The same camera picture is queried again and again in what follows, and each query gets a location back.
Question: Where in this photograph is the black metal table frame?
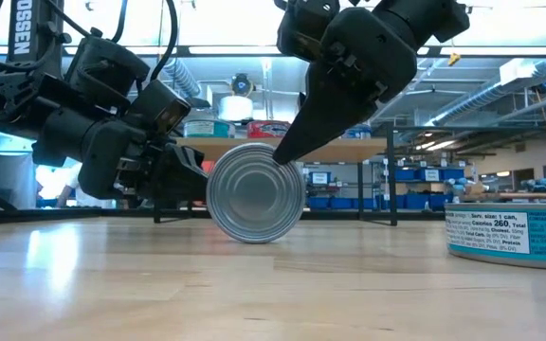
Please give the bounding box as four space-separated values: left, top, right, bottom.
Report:
0 206 447 224

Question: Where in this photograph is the red tuna can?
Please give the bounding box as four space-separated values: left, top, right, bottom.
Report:
246 120 293 139
206 142 308 245

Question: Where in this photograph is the corrugated silver duct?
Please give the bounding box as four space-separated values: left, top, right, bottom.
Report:
161 57 203 99

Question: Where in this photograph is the person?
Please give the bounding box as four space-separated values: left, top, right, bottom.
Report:
56 163 117 209
0 151 38 209

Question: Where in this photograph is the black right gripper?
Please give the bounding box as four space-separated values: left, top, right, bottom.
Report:
271 0 420 167

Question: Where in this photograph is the wooden shelf with black legs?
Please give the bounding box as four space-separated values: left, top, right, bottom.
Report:
153 120 398 227

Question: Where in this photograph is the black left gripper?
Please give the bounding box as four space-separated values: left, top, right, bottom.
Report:
0 36 209 203

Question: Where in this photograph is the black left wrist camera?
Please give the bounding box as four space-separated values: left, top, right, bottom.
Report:
125 79 192 138

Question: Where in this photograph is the blue tuna can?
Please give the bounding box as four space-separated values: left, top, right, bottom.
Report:
341 123 373 140

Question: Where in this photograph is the teal tuna can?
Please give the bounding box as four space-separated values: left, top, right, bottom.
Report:
444 202 546 272
183 119 236 139

